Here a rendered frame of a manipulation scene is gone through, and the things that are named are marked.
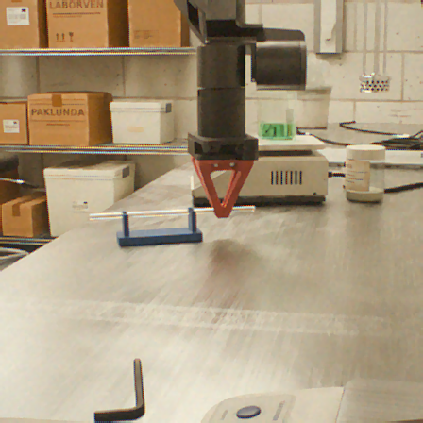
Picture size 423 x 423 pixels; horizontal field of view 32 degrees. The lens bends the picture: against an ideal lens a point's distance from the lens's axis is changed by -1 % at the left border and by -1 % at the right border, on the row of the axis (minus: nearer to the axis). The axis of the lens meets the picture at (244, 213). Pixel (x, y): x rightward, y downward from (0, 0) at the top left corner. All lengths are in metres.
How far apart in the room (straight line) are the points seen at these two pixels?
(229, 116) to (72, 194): 2.67
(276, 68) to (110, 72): 2.97
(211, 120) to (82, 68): 3.01
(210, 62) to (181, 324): 0.35
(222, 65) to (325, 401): 0.52
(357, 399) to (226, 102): 0.53
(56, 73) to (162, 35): 0.77
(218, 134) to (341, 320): 0.32
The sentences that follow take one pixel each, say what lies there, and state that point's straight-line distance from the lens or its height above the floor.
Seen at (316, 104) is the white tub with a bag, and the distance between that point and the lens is 2.21.
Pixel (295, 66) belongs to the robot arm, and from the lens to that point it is 0.86.
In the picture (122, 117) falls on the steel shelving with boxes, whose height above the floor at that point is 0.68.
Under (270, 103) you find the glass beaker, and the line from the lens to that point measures 1.12.
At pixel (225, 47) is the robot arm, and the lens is 0.86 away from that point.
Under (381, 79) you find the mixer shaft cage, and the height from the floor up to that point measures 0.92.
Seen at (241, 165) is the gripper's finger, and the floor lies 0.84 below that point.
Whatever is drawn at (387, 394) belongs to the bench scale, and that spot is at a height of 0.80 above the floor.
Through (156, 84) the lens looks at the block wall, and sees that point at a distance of 3.74.
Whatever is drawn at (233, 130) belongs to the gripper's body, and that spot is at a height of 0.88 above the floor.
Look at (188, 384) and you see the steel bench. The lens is 0.52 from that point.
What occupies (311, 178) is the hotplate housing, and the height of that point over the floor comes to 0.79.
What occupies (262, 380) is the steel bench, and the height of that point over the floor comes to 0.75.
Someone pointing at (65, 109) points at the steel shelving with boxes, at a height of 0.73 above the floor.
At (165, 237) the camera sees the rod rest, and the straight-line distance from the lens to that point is 0.89.
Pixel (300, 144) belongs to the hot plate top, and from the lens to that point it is 1.10.
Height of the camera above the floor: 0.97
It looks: 12 degrees down
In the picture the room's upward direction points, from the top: straight up
